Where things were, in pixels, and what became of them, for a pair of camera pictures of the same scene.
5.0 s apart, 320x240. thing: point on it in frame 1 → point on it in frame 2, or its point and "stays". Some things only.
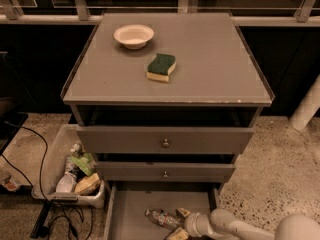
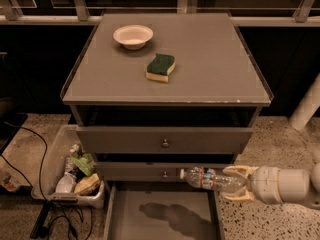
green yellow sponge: [160, 67] stays
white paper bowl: [134, 36] stays
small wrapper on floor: [10, 182] stays
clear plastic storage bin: [70, 170] stays
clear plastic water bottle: [172, 221] → [208, 178]
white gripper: [191, 224] → [265, 183]
